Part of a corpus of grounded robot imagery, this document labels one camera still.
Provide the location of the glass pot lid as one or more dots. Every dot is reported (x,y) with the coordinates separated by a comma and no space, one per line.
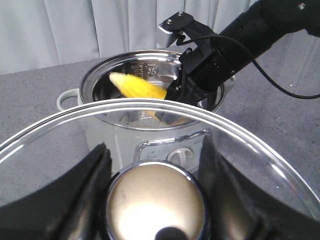
(151,199)

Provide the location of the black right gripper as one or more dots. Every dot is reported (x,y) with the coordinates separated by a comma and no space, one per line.
(202,71)

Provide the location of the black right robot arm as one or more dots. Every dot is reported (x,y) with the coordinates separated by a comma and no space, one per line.
(254,31)

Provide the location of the yellow corn cob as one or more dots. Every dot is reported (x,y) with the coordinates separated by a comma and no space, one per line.
(132,86)

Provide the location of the pale green electric cooking pot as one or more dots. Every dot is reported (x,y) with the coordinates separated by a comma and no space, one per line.
(133,135)

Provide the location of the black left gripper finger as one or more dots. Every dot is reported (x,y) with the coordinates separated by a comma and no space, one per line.
(65,209)

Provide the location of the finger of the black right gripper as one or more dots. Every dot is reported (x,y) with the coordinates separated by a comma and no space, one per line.
(240,210)

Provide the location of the white pleated curtain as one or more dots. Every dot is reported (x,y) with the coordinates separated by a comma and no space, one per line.
(43,33)

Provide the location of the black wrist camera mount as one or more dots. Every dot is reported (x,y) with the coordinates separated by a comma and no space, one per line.
(178,25)

